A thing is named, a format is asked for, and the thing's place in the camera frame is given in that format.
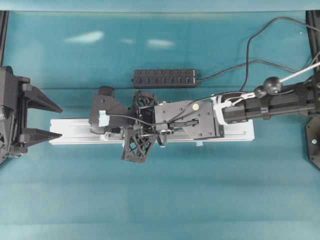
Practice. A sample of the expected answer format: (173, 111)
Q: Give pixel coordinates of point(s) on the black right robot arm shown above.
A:
(268, 100)

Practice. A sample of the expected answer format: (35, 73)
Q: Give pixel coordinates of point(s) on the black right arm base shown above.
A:
(312, 133)

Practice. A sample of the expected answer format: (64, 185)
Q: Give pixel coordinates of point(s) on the black multiport USB hub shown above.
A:
(164, 78)

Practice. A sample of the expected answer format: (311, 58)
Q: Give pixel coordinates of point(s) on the black right frame post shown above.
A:
(313, 19)

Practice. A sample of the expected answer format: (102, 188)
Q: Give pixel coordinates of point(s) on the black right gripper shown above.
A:
(154, 121)

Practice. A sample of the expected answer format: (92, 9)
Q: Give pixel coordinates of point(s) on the black frame post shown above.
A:
(313, 19)
(4, 16)

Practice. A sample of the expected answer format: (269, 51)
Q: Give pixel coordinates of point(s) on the black left frame post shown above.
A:
(4, 16)

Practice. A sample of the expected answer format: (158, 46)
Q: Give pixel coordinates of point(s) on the aluminium extrusion rail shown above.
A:
(76, 131)

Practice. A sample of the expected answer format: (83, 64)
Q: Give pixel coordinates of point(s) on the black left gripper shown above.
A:
(12, 89)

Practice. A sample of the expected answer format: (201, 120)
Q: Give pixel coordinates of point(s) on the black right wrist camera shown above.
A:
(107, 114)

